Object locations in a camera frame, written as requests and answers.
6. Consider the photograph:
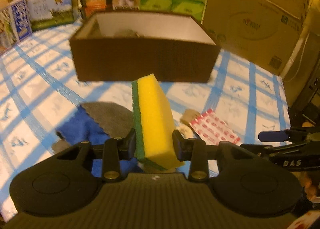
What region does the red patterned plastic packet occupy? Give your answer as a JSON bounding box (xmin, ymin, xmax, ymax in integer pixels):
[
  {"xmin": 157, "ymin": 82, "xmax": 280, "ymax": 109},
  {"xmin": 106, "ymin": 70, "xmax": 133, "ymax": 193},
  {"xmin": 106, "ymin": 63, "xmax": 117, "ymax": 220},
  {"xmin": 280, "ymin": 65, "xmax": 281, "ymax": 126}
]
[{"xmin": 189, "ymin": 109, "xmax": 241, "ymax": 146}]

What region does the yellow green sponge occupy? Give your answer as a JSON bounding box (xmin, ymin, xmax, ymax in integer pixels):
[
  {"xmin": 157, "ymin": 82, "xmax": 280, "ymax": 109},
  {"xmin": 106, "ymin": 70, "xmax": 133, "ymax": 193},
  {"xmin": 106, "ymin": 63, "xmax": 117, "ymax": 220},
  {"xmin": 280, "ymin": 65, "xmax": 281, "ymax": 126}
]
[{"xmin": 132, "ymin": 74, "xmax": 184, "ymax": 172}]

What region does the dark grey cloth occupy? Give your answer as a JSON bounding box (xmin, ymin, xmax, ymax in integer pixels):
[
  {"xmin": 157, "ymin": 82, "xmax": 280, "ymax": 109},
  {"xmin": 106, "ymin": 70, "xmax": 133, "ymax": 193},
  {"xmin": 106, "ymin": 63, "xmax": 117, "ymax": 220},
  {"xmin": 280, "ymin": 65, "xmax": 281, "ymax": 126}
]
[{"xmin": 114, "ymin": 29, "xmax": 140, "ymax": 38}]

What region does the small white knitted item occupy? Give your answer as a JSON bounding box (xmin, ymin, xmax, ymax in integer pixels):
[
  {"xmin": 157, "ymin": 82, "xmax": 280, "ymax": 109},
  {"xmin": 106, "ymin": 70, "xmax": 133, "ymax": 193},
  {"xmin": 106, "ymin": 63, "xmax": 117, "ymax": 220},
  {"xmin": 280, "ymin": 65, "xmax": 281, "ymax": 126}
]
[{"xmin": 176, "ymin": 124, "xmax": 194, "ymax": 139}]

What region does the grey felt cloth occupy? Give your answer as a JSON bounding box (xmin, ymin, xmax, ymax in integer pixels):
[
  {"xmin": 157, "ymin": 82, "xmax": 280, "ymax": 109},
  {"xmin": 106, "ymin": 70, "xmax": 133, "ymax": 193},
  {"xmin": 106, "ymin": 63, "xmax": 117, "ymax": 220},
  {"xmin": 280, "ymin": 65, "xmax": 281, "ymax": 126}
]
[{"xmin": 80, "ymin": 102, "xmax": 134, "ymax": 138}]

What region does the tan cardboard piece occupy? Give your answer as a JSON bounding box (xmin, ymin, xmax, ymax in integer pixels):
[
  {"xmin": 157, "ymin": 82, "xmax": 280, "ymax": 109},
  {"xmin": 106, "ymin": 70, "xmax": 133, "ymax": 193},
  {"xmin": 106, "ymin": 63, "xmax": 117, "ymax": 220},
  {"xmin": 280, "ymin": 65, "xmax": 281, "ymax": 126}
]
[{"xmin": 180, "ymin": 109, "xmax": 200, "ymax": 126}]

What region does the blue cloth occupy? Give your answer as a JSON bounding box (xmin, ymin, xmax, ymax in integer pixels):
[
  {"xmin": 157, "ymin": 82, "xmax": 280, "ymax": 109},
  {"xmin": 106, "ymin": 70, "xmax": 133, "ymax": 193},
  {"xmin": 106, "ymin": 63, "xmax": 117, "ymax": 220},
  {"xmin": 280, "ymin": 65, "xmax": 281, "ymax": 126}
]
[{"xmin": 56, "ymin": 106, "xmax": 137, "ymax": 177}]

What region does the blue checked bed sheet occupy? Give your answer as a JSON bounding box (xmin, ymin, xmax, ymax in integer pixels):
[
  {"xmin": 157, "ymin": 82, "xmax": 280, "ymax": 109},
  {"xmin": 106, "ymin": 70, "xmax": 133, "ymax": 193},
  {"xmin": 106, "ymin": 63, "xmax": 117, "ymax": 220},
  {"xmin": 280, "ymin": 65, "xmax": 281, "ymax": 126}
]
[{"xmin": 1, "ymin": 22, "xmax": 290, "ymax": 221}]

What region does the brown open cardboard box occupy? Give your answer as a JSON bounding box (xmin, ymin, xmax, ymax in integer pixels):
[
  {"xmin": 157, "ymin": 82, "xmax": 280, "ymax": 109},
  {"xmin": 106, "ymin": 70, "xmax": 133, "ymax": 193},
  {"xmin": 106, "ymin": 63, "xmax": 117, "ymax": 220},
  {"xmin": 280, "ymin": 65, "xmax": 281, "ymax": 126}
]
[{"xmin": 69, "ymin": 11, "xmax": 221, "ymax": 83}]

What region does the large brown cardboard carton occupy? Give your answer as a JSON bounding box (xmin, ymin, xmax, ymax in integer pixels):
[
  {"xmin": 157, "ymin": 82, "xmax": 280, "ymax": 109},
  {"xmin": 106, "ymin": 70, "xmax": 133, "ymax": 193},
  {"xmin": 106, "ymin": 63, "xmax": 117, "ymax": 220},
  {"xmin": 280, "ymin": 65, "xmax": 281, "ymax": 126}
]
[{"xmin": 203, "ymin": 0, "xmax": 310, "ymax": 75}]

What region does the red black food box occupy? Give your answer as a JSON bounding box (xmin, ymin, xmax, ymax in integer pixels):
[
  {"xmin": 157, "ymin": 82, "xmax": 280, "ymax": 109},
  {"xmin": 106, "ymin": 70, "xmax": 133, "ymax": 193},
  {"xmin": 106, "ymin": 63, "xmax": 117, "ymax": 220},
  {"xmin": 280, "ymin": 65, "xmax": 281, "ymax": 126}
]
[{"xmin": 79, "ymin": 6, "xmax": 113, "ymax": 20}]

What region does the cow picture milk box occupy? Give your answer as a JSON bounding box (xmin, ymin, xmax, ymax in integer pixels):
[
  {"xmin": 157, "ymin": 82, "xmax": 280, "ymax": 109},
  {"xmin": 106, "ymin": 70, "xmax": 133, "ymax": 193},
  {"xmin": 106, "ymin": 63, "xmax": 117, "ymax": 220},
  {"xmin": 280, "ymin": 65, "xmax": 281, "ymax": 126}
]
[{"xmin": 27, "ymin": 0, "xmax": 78, "ymax": 32}]

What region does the blue white milk carton box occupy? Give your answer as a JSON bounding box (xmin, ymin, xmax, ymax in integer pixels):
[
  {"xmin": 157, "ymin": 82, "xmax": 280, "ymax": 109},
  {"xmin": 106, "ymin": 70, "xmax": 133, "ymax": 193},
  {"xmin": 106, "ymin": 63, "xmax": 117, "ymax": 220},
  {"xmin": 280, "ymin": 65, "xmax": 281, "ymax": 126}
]
[{"xmin": 1, "ymin": 0, "xmax": 33, "ymax": 54}]

